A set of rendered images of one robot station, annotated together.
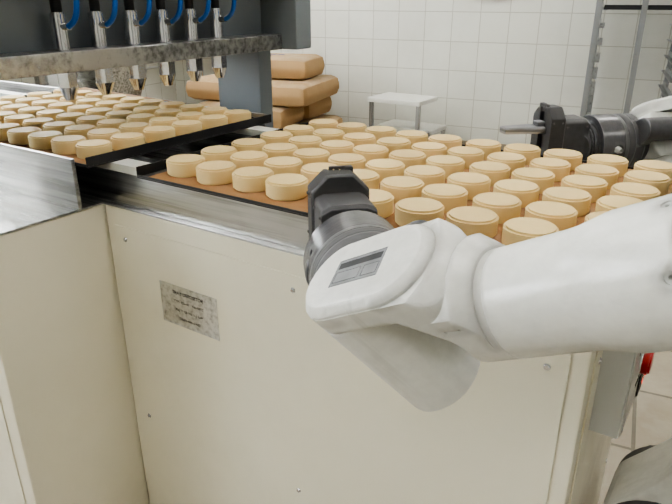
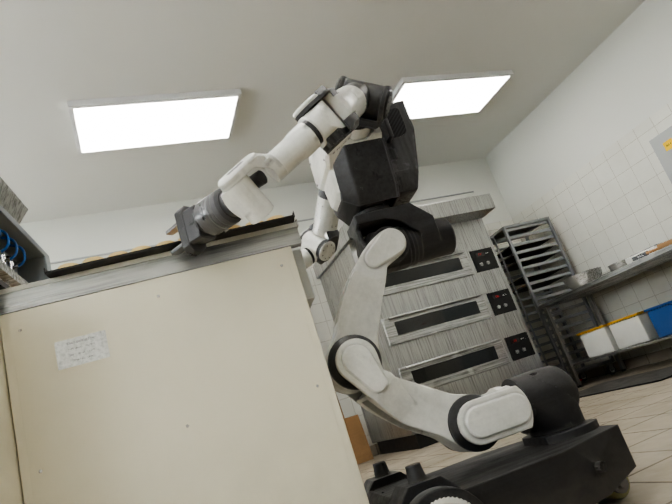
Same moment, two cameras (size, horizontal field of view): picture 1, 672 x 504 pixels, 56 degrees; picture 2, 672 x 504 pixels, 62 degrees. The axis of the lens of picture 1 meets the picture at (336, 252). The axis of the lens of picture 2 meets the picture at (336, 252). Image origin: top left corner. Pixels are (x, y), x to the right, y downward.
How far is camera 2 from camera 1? 1.13 m
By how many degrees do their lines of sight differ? 61
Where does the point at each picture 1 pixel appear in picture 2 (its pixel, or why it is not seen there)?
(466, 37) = not seen: hidden behind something
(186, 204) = (73, 288)
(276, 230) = (140, 274)
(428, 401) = (265, 209)
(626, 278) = (299, 130)
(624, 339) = (304, 143)
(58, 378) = not seen: outside the picture
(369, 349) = (246, 187)
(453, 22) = not seen: hidden behind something
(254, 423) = (145, 399)
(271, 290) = (144, 303)
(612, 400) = (306, 282)
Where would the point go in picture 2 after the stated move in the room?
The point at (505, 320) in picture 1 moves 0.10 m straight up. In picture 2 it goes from (280, 154) to (268, 116)
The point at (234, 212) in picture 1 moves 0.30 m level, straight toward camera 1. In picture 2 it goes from (110, 277) to (188, 222)
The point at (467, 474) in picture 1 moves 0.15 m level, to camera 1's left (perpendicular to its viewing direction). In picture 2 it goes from (273, 334) to (220, 342)
